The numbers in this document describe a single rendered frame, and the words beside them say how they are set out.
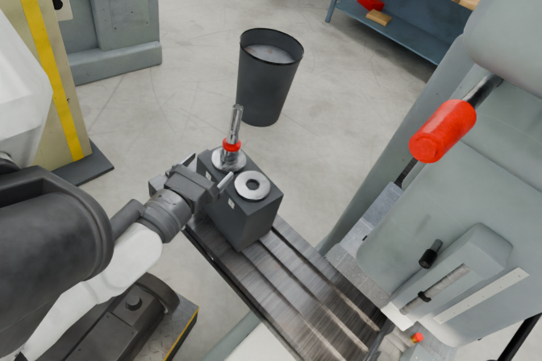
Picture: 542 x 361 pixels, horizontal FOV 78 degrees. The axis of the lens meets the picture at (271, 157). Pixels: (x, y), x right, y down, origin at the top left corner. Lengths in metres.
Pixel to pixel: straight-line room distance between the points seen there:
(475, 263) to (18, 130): 0.46
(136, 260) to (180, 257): 1.39
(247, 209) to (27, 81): 0.55
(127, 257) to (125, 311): 0.67
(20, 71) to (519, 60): 0.38
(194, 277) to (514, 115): 1.79
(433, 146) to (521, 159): 0.16
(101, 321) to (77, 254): 0.97
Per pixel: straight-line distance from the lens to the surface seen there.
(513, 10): 0.22
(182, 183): 0.74
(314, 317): 0.94
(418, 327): 0.97
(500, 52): 0.23
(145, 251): 0.64
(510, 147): 0.35
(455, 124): 0.22
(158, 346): 1.46
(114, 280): 0.62
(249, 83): 2.50
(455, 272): 0.45
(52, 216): 0.34
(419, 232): 0.49
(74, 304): 0.63
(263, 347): 0.97
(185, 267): 1.99
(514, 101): 0.34
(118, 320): 1.30
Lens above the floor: 1.82
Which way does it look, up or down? 46 degrees down
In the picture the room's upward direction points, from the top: 17 degrees clockwise
